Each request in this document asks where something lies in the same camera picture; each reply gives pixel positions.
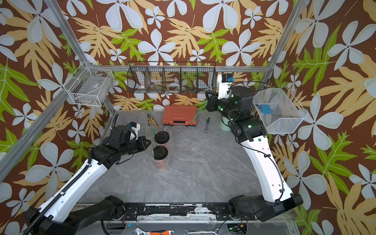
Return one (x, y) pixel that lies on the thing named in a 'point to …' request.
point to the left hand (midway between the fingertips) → (152, 140)
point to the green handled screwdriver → (206, 129)
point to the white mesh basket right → (286, 113)
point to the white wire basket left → (89, 86)
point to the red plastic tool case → (180, 115)
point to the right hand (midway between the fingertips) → (206, 91)
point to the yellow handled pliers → (151, 118)
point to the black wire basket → (172, 77)
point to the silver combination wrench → (186, 231)
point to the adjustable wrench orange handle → (138, 230)
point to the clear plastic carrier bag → (148, 152)
